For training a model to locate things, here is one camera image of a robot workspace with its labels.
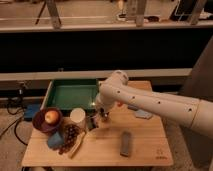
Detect black brush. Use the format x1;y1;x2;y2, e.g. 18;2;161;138
86;116;98;131

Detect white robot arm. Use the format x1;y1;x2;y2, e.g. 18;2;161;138
95;70;213;139

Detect green plastic tray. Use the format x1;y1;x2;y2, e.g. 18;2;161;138
42;79;98;111

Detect orange carrot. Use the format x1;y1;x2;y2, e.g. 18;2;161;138
117;102;123;107

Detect small metal cup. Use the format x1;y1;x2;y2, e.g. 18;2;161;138
101;113;109;122

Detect blue sponge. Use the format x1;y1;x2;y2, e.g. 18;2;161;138
127;105;138;111

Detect white cup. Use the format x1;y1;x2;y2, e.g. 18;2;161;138
70;108;86;129

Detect blue folded cloth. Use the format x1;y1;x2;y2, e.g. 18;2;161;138
135;110;153;120

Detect grey rectangular block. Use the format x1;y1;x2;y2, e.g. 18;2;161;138
120;131;132;157

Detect bunch of dark grapes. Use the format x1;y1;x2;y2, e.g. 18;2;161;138
59;124;80;155

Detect yellow red apple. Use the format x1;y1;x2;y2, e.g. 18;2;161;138
45;110;59;125

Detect blue rounded object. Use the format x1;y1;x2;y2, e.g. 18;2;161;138
47;132;64;149

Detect blue box on floor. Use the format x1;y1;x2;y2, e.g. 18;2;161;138
24;104;40;121

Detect wooden handled brush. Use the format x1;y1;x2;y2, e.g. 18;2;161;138
68;131;86;158

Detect black floor cables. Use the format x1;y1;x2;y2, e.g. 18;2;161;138
0;87;28;147

